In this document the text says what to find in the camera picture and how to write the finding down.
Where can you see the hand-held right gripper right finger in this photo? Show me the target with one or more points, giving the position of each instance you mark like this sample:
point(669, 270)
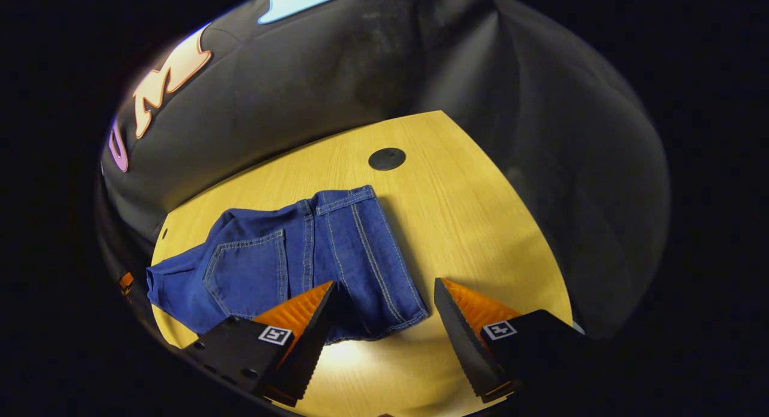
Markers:
point(465, 345)

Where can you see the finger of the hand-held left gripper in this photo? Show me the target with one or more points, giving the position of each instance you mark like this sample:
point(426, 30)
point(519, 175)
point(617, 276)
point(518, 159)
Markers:
point(127, 283)

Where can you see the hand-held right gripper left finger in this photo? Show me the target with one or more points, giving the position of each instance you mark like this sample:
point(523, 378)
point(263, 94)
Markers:
point(312, 351)

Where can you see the blue jeans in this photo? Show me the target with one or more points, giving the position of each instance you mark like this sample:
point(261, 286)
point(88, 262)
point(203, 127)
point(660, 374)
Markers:
point(288, 255)

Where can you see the black backdrop cloth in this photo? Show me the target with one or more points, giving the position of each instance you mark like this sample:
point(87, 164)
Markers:
point(360, 74)

